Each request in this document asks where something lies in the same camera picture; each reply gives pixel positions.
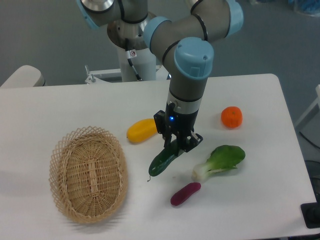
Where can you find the yellow mango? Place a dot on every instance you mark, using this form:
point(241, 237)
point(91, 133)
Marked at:
point(141, 131)

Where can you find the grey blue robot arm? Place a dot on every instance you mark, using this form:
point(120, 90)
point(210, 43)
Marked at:
point(183, 47)

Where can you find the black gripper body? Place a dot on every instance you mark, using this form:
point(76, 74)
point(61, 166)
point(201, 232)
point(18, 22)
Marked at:
point(179, 124)

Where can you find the green bok choy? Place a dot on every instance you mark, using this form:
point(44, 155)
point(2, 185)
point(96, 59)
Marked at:
point(223, 158)

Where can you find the purple sweet potato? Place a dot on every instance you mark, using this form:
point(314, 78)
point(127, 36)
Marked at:
point(184, 193)

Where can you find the black table socket box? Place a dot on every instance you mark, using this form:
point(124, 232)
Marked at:
point(311, 214)

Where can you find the white side furniture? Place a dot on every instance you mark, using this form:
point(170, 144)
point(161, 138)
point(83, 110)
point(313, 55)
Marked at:
point(312, 110)

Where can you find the beige chair back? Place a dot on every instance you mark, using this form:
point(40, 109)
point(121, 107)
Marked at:
point(25, 76)

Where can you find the green cucumber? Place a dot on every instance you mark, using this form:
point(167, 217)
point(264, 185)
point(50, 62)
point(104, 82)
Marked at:
point(164, 159)

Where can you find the woven wicker basket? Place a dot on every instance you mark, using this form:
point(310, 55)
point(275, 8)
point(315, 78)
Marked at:
point(88, 175)

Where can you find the orange tangerine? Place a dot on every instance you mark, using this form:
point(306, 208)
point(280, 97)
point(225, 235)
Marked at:
point(231, 117)

